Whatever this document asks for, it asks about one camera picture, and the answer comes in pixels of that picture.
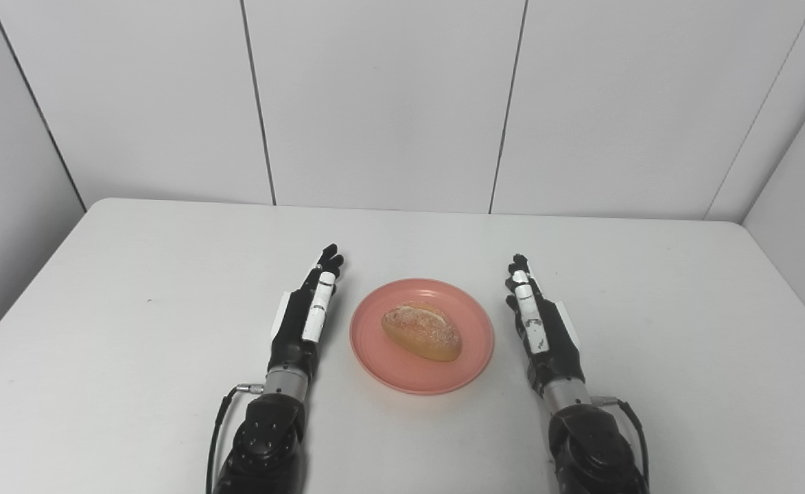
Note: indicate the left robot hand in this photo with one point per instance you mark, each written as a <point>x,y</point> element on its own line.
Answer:
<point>299,329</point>

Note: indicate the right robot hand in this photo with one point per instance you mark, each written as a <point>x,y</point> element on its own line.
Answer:
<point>546,336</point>

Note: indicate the bread roll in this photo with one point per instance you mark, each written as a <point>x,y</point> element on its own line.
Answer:
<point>421,331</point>

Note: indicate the pink plate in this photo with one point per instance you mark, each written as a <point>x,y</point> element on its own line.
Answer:
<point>421,336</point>

